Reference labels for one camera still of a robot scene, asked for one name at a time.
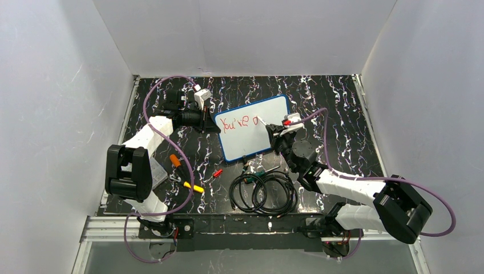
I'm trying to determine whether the white red whiteboard marker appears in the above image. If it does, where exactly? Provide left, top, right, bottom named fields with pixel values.
left=257, top=116, right=267, bottom=126

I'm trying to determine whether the blue framed whiteboard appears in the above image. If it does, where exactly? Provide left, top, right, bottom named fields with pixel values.
left=214, top=95, right=289, bottom=162

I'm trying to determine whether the red marker cap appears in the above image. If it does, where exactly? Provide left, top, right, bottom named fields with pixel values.
left=213, top=169, right=223, bottom=178

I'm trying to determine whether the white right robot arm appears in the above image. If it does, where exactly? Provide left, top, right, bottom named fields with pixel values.
left=265, top=124, right=433, bottom=244

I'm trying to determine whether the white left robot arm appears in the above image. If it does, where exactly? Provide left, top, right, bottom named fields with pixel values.
left=105, top=88, right=221, bottom=223

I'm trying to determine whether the clear plastic organizer box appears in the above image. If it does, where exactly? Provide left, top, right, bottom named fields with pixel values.
left=150, top=157, right=168, bottom=190

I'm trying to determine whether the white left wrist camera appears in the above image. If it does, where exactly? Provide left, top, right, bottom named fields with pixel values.
left=193, top=84, right=212, bottom=110

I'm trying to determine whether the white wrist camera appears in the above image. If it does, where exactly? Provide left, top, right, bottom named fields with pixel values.
left=193, top=84, right=212, bottom=110
left=281, top=112, right=304, bottom=135

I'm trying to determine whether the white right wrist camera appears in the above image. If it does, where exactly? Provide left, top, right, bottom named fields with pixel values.
left=281, top=112, right=304, bottom=135

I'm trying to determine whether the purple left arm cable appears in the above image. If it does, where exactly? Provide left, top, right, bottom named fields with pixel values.
left=124, top=74, right=198, bottom=264

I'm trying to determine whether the green handled screwdriver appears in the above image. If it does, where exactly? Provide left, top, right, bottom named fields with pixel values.
left=243, top=166, right=280, bottom=183

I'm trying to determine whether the orange handled screwdriver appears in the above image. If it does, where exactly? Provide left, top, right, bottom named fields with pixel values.
left=169, top=154, right=187, bottom=180

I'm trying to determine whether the coiled black cable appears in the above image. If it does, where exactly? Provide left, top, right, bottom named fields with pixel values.
left=229, top=171, right=300, bottom=217

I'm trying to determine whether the yellow handled tool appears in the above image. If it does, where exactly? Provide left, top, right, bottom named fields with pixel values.
left=183, top=182, right=204, bottom=194

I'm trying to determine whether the aluminium table edge rail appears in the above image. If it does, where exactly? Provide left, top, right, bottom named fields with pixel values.
left=350, top=74, right=388, bottom=177

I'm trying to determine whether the front aluminium frame rail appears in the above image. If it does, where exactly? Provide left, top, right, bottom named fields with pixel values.
left=80, top=213, right=421, bottom=243

